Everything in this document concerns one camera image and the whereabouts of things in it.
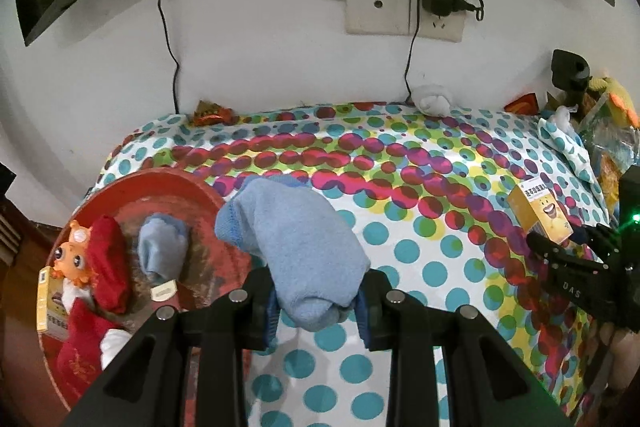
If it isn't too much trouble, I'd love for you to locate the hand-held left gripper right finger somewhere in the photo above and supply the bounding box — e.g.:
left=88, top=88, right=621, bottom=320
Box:
left=355, top=268, right=573, bottom=427

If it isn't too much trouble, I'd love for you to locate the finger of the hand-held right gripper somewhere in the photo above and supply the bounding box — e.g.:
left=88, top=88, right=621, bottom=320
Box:
left=525, top=232, right=608, bottom=280
left=570, top=221, right=626, bottom=258

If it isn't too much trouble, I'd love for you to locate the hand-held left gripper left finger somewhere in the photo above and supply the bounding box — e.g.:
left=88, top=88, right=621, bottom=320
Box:
left=65, top=267, right=281, bottom=427

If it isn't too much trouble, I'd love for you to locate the small yellow box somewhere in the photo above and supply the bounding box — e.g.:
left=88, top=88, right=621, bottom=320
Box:
left=507, top=177, right=576, bottom=248

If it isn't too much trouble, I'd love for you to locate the light blue sock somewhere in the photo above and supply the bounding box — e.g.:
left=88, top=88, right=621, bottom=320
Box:
left=137, top=213, right=190, bottom=286
left=215, top=177, right=372, bottom=333

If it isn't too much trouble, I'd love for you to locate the red box with beige end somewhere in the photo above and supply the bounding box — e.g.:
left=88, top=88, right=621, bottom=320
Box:
left=149, top=279, right=183, bottom=310

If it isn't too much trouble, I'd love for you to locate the red round tray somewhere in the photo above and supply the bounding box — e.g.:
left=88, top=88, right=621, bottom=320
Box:
left=37, top=169, right=266, bottom=427

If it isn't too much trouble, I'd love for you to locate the red embroidered sock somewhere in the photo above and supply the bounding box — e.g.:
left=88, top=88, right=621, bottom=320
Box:
left=86, top=214, right=132, bottom=314
left=54, top=297, right=126, bottom=400

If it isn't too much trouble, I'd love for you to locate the orange toy tiger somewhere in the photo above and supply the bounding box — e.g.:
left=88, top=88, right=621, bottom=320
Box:
left=50, top=219, right=98, bottom=288

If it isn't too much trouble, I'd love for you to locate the large yellow box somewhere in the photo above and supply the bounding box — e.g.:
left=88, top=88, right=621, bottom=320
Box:
left=36, top=266, right=71, bottom=340

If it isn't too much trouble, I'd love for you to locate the person's right hand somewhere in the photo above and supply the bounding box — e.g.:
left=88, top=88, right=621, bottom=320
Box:
left=597, top=322, right=640, bottom=408

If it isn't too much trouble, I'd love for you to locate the clear plastic bag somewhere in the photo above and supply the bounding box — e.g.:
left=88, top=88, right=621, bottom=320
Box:
left=575, top=107, right=640, bottom=218

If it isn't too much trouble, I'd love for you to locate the white teal-dotted cloth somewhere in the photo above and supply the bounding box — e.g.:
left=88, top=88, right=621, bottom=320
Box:
left=537, top=107, right=613, bottom=218

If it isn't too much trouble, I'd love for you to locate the polka dot tablecloth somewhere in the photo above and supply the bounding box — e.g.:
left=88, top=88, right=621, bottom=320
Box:
left=95, top=102, right=631, bottom=427

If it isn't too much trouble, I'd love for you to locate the white crumpled tissue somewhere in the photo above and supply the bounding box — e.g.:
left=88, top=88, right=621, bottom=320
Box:
left=549, top=104, right=573, bottom=130

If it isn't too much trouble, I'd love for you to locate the yellow plush toy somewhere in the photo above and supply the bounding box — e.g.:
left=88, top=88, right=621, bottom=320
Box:
left=587, top=77, right=640, bottom=128

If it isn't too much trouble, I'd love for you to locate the red flat packet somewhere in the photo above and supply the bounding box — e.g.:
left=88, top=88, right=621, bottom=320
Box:
left=504, top=93, right=540, bottom=115

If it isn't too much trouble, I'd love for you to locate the black stand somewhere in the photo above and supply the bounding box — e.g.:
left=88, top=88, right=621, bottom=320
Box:
left=550, top=49, right=593, bottom=112

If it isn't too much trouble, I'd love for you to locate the white crumpled cloth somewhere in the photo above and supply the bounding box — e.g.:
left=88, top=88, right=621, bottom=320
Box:
left=411, top=83, right=452, bottom=116

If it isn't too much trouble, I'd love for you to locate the small red snack packet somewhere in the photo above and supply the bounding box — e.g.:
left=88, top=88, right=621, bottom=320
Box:
left=194, top=99, right=235, bottom=126

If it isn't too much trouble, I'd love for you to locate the wooden chair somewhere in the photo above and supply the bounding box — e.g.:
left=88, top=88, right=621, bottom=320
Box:
left=0, top=162, right=31, bottom=268

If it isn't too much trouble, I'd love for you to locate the black adapter cable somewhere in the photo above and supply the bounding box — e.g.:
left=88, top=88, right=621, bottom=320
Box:
left=402, top=0, right=423, bottom=105

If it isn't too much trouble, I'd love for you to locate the black wall plug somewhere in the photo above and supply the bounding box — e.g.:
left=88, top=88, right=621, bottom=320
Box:
left=450, top=0, right=485, bottom=22

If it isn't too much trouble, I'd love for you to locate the white wall socket plate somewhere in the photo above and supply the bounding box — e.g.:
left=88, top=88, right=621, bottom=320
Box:
left=342, top=0, right=466, bottom=42

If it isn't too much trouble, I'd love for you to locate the black television cable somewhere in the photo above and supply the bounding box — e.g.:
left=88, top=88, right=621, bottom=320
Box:
left=157, top=0, right=182, bottom=115

